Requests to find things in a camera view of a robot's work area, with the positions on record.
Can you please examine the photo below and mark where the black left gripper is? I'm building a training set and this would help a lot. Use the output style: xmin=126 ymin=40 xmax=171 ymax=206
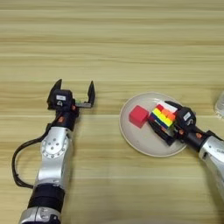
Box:
xmin=46 ymin=78 xmax=97 ymax=133

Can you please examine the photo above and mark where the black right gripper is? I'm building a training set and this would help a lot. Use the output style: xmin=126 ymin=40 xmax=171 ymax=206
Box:
xmin=148 ymin=100 xmax=208 ymax=153

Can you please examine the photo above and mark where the multicoloured block stack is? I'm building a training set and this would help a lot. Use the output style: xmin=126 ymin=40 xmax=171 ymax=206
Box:
xmin=148 ymin=100 xmax=179 ymax=132

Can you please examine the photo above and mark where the red cube block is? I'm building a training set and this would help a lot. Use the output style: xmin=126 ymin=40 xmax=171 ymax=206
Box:
xmin=129 ymin=105 xmax=151 ymax=130

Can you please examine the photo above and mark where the white round plate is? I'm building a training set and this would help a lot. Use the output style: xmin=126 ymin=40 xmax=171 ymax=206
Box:
xmin=118 ymin=92 xmax=189 ymax=158

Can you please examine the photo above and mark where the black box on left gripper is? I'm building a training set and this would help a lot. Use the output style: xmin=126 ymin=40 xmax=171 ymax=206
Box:
xmin=52 ymin=89 xmax=74 ymax=110

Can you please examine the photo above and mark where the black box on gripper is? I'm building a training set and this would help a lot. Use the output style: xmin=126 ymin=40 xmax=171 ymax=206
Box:
xmin=176 ymin=107 xmax=197 ymax=130
xmin=52 ymin=89 xmax=74 ymax=110

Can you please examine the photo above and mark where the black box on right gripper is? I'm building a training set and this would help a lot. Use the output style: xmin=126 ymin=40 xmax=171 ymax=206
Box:
xmin=176 ymin=107 xmax=197 ymax=130

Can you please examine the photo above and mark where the clear plastic object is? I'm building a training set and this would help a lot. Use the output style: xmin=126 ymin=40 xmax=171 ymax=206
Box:
xmin=213 ymin=91 xmax=224 ymax=118

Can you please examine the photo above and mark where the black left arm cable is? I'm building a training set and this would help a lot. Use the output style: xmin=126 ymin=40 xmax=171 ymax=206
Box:
xmin=11 ymin=135 xmax=51 ymax=190

